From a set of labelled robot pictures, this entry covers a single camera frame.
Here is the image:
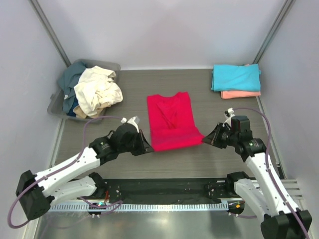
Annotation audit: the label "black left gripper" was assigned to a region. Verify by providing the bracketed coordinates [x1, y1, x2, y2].
[119, 128, 154, 156]

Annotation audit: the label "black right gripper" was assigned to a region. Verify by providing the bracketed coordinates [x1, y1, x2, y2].
[203, 122, 238, 149]

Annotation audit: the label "red pink t shirt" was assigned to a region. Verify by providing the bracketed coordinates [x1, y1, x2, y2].
[147, 92, 204, 152]

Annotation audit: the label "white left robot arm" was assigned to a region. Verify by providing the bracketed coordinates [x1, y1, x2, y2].
[15, 121, 154, 221]

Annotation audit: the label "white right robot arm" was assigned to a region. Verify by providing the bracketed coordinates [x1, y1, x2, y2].
[202, 115, 312, 239]

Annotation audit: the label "folded salmon t shirt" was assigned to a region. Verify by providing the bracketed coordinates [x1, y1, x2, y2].
[221, 91, 261, 99]

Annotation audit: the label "folded turquoise t shirt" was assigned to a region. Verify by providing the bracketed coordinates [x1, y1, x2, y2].
[211, 64, 261, 92]

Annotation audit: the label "cream white t shirt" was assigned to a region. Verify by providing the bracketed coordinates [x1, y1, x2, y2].
[74, 66, 123, 116]

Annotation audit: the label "tan t shirt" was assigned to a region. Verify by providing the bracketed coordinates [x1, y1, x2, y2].
[73, 106, 107, 119]

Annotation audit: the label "dark blue t shirt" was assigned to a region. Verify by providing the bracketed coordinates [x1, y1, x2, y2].
[67, 98, 79, 117]

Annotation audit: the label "grey-blue t shirt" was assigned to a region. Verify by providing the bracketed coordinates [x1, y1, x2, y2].
[57, 61, 87, 113]

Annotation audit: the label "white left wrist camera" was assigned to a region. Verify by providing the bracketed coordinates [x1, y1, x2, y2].
[121, 116, 140, 132]

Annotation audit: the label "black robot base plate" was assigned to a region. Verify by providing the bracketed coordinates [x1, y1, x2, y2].
[85, 178, 240, 205]

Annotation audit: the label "slotted cable duct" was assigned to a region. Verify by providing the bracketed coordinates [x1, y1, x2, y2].
[49, 201, 229, 213]

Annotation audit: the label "right corner aluminium post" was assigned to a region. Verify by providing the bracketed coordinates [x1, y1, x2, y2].
[253, 0, 296, 64]

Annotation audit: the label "corner aluminium post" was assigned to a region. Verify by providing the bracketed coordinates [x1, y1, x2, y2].
[253, 0, 296, 64]
[28, 0, 71, 67]

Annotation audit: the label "left corner aluminium post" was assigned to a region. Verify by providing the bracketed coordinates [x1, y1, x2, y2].
[28, 0, 71, 67]

